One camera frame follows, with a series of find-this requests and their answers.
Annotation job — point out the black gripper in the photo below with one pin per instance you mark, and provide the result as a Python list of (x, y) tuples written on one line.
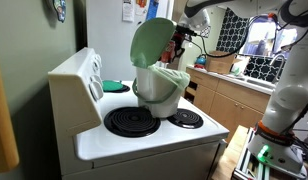
[(180, 40)]

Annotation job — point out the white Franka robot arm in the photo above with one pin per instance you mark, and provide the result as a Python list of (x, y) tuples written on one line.
[(290, 96)]

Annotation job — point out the green bin liner bag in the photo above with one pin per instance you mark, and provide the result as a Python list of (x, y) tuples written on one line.
[(175, 78)]

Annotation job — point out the white bin with green lid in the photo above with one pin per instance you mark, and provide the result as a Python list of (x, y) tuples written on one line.
[(160, 100)]

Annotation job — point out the white stove knob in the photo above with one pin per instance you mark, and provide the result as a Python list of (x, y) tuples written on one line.
[(96, 79), (95, 90), (98, 61)]

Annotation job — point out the white electric stove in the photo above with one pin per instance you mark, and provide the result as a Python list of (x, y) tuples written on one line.
[(144, 146)]

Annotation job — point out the blue kettle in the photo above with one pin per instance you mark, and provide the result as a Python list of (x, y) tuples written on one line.
[(200, 60)]

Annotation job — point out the cardboard box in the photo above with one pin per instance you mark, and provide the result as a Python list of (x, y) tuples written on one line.
[(217, 63)]

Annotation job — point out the blue fridge magnet sheet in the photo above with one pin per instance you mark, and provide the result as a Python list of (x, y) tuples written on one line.
[(152, 8)]

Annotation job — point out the white orange paper note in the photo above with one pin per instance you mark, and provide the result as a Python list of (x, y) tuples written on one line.
[(141, 6)]

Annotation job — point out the wooden kitchen counter cabinets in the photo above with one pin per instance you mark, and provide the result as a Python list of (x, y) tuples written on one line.
[(234, 100)]

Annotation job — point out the white refrigerator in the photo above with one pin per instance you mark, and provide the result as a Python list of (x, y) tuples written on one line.
[(107, 43)]

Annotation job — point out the green round burner cover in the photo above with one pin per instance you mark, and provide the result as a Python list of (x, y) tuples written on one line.
[(111, 85)]

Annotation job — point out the silver sink faucet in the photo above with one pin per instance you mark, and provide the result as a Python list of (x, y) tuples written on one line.
[(277, 61)]

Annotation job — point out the wooden robot platform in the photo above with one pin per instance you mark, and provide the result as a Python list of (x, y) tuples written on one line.
[(227, 156)]

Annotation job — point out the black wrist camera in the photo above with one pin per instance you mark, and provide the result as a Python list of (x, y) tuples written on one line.
[(187, 31)]

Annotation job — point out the colourful decorative wall plate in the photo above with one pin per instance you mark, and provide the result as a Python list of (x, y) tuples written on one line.
[(60, 10)]

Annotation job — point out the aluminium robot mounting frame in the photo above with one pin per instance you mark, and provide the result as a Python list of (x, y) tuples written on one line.
[(247, 166)]

